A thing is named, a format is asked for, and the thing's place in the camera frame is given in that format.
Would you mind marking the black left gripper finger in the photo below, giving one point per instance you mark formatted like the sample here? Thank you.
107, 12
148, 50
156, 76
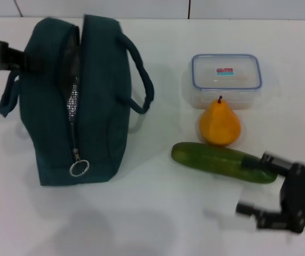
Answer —
26, 61

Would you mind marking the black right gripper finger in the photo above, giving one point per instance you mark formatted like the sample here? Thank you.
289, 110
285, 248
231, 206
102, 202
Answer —
269, 162
267, 218

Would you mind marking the clear plastic container blue seal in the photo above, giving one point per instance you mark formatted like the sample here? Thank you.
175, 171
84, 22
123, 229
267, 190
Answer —
221, 80

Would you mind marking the orange pear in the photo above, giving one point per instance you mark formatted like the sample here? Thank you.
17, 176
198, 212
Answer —
219, 125

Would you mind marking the green cucumber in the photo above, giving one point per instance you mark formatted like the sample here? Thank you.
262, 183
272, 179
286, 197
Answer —
208, 158

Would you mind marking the dark teal insulated lunch bag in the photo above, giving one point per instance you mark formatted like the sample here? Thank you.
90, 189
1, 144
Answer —
101, 106

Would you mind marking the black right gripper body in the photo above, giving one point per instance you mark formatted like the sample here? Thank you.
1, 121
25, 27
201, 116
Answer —
301, 194

